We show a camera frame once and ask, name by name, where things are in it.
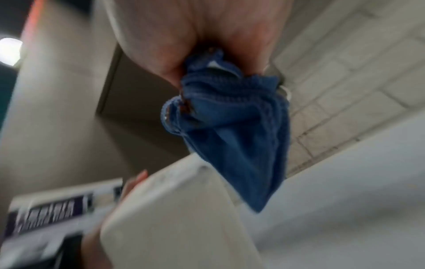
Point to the white box with purple label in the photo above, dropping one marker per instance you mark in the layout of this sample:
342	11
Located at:
49	210

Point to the blue cloth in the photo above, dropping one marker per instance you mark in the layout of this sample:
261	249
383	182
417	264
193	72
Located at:
232	126

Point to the person's right hand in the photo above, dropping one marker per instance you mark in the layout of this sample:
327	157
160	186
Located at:
199	23

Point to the white rectangular board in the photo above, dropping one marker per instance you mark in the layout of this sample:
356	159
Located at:
172	220

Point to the round white ceiling light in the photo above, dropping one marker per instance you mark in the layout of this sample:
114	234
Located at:
9	51

